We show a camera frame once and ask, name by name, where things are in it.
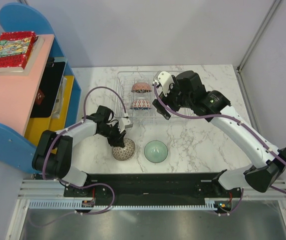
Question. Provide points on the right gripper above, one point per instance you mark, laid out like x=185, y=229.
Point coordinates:
x=167, y=100

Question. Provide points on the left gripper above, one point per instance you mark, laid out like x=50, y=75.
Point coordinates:
x=117, y=140

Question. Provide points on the brown patterned bowl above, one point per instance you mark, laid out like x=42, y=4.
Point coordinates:
x=126, y=152

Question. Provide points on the blue patterned bowl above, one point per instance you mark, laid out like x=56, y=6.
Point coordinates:
x=140, y=104

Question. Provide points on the pale green bowl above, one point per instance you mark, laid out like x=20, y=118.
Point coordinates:
x=156, y=151

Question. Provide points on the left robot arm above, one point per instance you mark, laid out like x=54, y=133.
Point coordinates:
x=53, y=155

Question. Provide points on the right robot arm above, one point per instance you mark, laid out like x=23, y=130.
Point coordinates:
x=187, y=91

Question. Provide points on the yellow book on shelf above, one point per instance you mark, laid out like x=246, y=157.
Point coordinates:
x=36, y=126

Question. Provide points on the black book on shelf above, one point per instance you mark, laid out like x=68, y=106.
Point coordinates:
x=49, y=87

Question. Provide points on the blue pink bookshelf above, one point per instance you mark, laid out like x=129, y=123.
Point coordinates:
x=17, y=93

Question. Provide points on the beige book under red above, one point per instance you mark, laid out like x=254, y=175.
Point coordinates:
x=30, y=63

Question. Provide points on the red illustrated book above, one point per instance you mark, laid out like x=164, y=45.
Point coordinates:
x=15, y=50

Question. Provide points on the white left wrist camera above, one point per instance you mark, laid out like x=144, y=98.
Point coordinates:
x=124, y=123

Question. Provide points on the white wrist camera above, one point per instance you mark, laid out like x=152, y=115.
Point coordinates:
x=124, y=123
x=163, y=79

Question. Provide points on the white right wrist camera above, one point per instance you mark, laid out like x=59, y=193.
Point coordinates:
x=163, y=79

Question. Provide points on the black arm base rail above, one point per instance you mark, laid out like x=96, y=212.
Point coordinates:
x=152, y=189

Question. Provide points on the white cable duct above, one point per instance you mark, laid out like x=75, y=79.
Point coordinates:
x=78, y=204

